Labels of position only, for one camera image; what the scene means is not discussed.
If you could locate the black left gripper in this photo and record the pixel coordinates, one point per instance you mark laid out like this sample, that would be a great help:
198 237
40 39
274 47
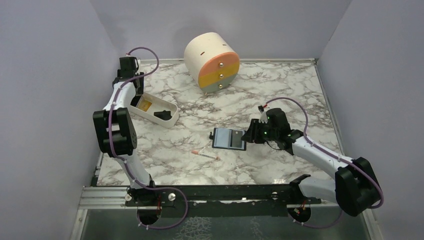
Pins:
140 89

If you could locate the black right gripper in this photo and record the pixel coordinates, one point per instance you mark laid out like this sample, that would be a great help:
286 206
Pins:
252 134

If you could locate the silver grey credit card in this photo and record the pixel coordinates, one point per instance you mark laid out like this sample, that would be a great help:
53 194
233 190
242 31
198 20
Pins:
236 141

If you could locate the black card holder wallet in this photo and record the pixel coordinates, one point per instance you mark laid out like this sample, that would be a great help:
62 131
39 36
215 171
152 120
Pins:
221 138

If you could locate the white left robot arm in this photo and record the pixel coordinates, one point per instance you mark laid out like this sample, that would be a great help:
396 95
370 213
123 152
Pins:
116 135

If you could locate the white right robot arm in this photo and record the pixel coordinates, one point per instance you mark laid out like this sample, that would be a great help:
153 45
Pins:
353 184

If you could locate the stack of cards in tray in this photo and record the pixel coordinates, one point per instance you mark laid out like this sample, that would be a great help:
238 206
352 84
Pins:
144 105

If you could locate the orange capped syringe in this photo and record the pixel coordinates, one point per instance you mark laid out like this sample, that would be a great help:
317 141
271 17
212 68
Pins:
195 152

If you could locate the white oblong tray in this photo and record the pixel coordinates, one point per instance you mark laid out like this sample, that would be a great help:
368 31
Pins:
157 105

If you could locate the cream round drawer cabinet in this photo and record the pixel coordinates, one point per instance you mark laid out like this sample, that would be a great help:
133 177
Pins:
211 62

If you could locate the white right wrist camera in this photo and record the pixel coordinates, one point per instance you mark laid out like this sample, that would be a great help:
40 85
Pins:
264 118

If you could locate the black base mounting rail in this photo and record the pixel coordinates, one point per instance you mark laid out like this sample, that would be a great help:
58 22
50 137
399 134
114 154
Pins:
237 200

